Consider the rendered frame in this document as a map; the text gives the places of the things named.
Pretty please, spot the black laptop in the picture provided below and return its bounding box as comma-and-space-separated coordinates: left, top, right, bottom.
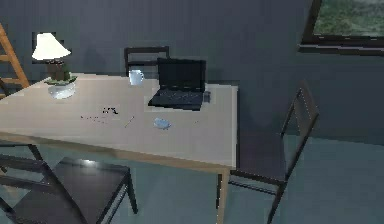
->
147, 57, 207, 112

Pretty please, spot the small blue flat object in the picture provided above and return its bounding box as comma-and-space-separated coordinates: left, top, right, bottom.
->
153, 117, 173, 131

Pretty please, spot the white mug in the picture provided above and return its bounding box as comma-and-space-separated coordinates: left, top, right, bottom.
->
128, 69, 145, 87

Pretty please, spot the dark wooden chair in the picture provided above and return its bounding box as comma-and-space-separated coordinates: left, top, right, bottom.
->
0, 142, 139, 224
123, 46, 170, 77
216, 79, 320, 224

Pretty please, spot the pale wooden table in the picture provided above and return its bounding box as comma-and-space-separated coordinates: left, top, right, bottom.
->
0, 72, 240, 224

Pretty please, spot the house plant in white pot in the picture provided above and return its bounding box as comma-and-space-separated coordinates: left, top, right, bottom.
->
44, 63, 79, 100

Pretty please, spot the white shade table lamp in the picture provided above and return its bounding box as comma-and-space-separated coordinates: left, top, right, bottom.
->
31, 32, 72, 81

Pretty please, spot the dark framed window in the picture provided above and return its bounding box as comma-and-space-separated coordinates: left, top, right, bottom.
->
297, 0, 384, 57

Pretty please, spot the orange wooden ladder shelf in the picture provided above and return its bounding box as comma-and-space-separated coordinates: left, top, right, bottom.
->
0, 23, 31, 100

